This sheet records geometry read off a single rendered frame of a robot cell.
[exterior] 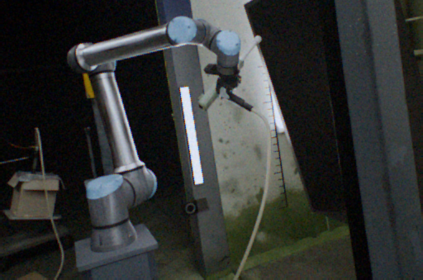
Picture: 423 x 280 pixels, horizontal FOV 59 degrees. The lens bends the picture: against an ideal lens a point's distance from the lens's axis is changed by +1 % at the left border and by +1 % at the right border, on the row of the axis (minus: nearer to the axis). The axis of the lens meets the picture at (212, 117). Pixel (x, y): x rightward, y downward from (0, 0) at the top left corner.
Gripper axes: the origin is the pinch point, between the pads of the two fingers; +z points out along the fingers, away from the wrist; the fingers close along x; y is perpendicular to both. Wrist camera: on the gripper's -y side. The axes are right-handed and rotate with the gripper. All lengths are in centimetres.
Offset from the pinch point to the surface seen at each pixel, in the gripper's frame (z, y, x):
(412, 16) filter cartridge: 42, 54, 147
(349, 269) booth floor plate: 99, 97, -6
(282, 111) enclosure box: 33.9, 22.0, 27.8
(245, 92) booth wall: 68, -12, 49
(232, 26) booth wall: 43, -40, 73
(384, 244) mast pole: -93, 63, -61
